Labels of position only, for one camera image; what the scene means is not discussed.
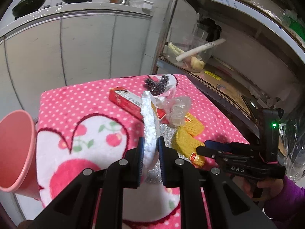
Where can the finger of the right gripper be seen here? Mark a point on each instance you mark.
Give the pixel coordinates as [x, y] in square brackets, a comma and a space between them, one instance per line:
[218, 145]
[218, 152]

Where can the white rolling pin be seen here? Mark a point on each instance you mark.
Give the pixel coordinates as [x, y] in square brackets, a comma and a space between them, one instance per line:
[199, 49]

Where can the white kitchen cabinets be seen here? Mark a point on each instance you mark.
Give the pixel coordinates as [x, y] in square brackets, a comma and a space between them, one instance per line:
[66, 45]

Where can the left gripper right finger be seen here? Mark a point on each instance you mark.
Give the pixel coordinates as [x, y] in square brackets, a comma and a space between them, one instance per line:
[208, 199]

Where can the person's right hand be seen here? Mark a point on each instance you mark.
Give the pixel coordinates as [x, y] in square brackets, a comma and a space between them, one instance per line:
[273, 186]

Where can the silver glitter foil strip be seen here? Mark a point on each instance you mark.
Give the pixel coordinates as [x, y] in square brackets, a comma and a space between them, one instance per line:
[153, 175]

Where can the yellow foam net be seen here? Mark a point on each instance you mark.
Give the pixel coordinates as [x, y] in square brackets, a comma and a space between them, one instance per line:
[186, 145]
[192, 125]

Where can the black blender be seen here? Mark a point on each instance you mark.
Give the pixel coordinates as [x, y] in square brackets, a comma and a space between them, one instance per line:
[208, 30]

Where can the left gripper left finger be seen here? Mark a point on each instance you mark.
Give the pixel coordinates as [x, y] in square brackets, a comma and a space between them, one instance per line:
[95, 199]

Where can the left black wok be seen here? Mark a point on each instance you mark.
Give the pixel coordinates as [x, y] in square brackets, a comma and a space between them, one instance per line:
[25, 7]

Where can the metal shelf rack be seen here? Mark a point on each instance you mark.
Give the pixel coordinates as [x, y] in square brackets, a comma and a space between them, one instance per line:
[258, 52]

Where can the pink polka dot blanket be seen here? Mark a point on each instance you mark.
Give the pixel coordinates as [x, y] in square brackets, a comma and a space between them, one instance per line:
[78, 128]

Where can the clear plastic bag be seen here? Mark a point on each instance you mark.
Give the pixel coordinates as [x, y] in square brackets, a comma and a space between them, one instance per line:
[175, 109]

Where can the white container on counter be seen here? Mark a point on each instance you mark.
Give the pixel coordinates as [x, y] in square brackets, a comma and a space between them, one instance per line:
[147, 5]

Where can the purple sleeve forearm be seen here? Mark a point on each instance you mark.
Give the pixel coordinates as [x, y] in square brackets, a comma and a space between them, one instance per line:
[286, 210]

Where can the pink plastic trash bin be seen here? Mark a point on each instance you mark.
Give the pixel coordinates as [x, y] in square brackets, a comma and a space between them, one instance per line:
[18, 155]

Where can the red toothpaste box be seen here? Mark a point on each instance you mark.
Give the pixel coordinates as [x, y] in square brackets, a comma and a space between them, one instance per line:
[132, 103]

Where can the clear plastic container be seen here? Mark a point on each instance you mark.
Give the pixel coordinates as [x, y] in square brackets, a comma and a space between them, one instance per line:
[182, 51]

